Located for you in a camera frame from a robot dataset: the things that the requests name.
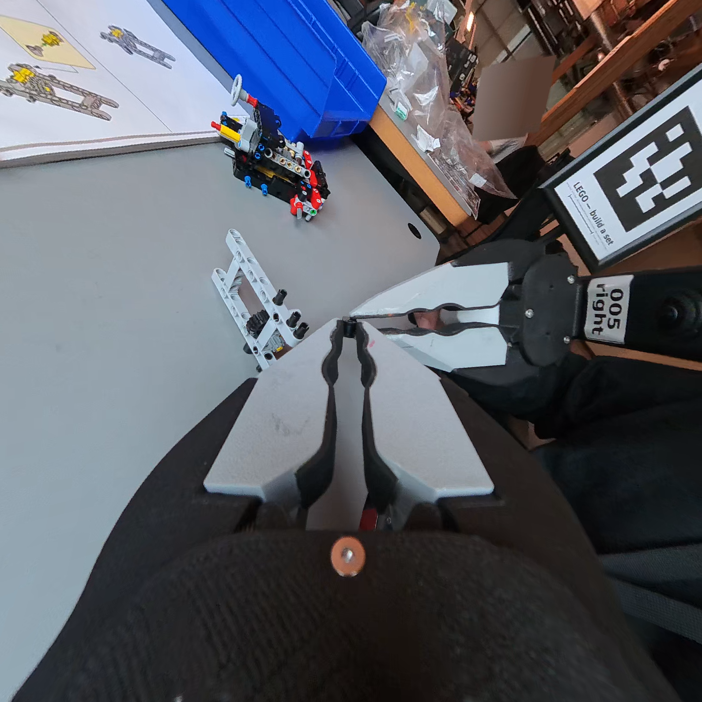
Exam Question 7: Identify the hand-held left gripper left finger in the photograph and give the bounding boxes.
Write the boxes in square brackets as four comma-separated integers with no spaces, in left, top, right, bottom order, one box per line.
[203,320,338,510]

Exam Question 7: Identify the grey lego frame assembly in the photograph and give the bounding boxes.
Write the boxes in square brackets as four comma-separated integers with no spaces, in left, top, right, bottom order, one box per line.
[211,229,310,372]

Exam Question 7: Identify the wooden shelving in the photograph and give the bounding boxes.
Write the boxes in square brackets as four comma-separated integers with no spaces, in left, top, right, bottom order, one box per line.
[524,0,702,144]

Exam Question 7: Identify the clear plastic bags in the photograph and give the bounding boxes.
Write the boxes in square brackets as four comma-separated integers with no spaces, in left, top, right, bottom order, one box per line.
[361,0,517,221]

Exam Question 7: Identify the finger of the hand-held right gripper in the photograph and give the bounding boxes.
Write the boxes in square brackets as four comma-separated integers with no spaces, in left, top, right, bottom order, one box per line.
[349,261,514,320]
[378,321,513,375]

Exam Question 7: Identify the framed paper sign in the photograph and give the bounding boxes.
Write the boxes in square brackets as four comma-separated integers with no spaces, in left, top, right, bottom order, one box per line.
[540,66,702,272]

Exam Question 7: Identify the person's right forearm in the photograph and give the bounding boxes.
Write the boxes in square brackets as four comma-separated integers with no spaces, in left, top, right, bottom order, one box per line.
[526,355,702,445]

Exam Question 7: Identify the partly built lego model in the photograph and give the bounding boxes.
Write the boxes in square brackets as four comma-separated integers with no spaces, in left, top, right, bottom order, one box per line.
[211,74,331,223]

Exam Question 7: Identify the black office chair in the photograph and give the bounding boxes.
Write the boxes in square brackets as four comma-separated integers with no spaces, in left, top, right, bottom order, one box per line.
[439,145,574,264]

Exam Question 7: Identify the blue plastic storage bin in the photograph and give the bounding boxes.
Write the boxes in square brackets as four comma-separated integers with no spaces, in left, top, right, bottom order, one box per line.
[162,0,387,140]

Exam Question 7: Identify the lego instruction booklet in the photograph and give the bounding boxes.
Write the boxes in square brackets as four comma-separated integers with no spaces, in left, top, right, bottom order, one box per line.
[0,0,253,168]

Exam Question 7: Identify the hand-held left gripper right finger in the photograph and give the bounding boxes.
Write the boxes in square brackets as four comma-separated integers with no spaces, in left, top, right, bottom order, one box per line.
[358,322,495,516]

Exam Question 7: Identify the person's dark clothing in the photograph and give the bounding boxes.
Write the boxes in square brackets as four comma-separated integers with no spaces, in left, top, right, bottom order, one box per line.
[526,428,702,702]

